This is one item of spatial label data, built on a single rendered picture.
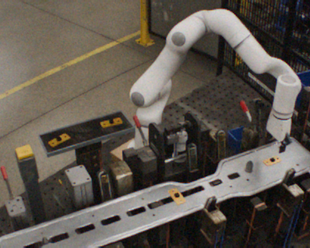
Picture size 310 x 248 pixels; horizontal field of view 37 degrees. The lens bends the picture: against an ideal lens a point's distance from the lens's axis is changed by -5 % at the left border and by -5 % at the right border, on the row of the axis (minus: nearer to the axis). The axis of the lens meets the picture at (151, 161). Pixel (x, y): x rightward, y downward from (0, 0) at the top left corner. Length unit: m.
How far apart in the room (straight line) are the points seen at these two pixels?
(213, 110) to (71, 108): 1.63
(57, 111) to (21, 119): 0.32
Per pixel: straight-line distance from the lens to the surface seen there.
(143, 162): 1.87
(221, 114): 2.80
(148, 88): 2.04
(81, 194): 1.79
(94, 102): 4.16
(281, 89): 1.80
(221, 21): 1.79
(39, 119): 4.05
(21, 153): 1.84
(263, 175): 1.97
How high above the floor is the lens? 2.30
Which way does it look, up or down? 41 degrees down
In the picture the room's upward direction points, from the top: straight up
